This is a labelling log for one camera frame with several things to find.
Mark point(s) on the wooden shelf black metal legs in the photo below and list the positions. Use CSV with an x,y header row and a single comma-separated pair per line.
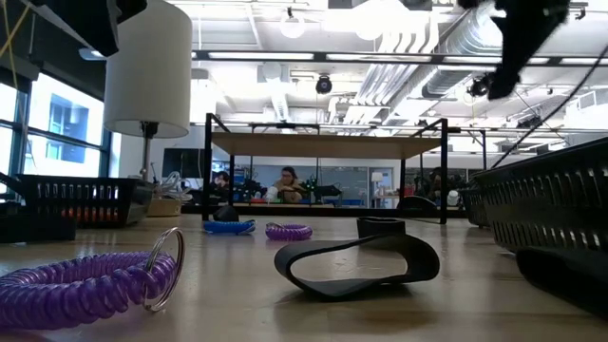
x,y
309,145

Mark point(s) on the large window black frame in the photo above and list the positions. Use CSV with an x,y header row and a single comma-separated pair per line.
x,y
62,119

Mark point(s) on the white shade table lamp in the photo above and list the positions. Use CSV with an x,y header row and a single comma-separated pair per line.
x,y
147,85

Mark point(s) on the silver ventilation duct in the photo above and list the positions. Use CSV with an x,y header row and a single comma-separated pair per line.
x,y
456,57

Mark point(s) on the black ceiling spotlight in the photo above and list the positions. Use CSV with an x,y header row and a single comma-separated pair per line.
x,y
477,88
529,122

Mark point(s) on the black ceiling light track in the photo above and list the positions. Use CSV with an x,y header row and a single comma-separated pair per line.
x,y
437,59

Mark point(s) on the white globe pendant light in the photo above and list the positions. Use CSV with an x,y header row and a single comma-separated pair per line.
x,y
292,26

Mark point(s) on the black dome ceiling camera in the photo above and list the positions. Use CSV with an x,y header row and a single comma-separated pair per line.
x,y
324,84

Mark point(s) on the black computer monitor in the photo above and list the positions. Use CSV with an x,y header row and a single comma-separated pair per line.
x,y
183,164

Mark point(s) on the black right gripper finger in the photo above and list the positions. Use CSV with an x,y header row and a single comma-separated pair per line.
x,y
518,52

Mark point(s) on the dark background workbench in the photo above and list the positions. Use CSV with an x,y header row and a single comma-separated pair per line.
x,y
332,209

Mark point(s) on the person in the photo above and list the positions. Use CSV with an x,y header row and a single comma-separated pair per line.
x,y
287,183
221,181

